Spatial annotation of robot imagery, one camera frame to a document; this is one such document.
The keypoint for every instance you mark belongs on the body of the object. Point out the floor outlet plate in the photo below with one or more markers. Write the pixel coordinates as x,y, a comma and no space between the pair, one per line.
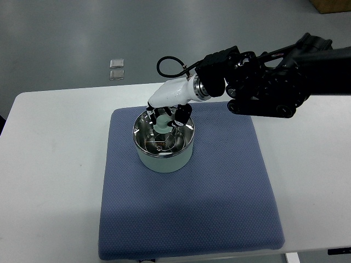
117,63
116,75

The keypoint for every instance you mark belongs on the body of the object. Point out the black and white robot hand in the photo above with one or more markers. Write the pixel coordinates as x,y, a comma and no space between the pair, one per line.
176,93

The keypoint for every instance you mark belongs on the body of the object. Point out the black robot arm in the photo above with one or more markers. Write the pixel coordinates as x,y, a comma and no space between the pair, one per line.
275,84

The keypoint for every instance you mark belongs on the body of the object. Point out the pale green pot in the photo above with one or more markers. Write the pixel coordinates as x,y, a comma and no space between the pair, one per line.
166,165

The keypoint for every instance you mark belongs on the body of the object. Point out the blue fabric mat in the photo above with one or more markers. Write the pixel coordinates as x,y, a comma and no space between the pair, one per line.
220,201

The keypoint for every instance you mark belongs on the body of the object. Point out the upper floor outlet plate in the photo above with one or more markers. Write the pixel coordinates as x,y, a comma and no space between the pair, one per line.
117,63

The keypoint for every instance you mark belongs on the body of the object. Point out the glass lid with green knob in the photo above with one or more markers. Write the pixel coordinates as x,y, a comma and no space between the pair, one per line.
160,140

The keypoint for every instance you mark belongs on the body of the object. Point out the black object at bottom edge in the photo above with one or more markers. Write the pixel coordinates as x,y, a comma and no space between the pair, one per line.
339,251

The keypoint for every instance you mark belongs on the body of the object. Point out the lower floor outlet plate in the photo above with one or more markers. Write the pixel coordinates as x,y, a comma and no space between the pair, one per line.
116,75

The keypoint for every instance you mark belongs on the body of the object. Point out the brown cardboard box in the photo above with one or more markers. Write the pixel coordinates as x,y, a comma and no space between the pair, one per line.
331,6

